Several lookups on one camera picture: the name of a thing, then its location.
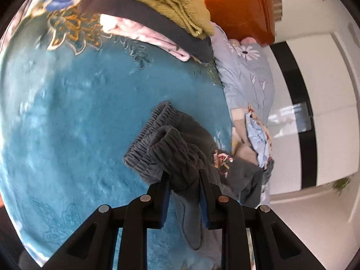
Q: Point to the grey pants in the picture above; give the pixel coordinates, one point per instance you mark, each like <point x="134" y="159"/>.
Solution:
<point x="180" y="146"/>

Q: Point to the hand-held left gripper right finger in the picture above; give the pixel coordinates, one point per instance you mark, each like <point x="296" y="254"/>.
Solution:
<point x="204" y="206"/>

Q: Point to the orange wooden headboard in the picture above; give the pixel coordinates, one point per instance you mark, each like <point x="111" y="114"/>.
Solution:
<point x="239" y="8"/>

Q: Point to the teal floral blanket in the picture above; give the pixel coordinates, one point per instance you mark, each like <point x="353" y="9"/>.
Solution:
<point x="70" y="118"/>

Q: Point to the green potted plant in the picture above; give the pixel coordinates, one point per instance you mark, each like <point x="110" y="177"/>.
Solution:
<point x="341" y="185"/>

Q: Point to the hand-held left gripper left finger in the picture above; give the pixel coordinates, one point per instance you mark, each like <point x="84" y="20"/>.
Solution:
<point x="164" y="204"/>

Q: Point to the black wall panel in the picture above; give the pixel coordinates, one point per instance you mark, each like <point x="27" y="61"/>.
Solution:
<point x="292" y="76"/>

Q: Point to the olive fuzzy sweater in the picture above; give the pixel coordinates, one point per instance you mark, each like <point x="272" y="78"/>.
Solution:
<point x="171" y="2"/>

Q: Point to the pink folded garment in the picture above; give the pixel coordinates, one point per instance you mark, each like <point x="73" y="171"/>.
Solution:
<point x="135" y="31"/>

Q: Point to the dark grey folded garment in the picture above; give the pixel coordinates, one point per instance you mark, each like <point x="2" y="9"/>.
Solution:
<point x="157" y="24"/>

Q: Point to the beige and blue patterned cloth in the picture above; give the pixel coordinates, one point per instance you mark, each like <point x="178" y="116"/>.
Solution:
<point x="257" y="137"/>

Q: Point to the light blue floral quilt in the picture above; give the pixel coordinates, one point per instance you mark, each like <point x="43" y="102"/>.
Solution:
<point x="244" y="73"/>

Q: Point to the grey wall fitting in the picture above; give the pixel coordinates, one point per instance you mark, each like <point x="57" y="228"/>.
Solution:
<point x="277" y="9"/>

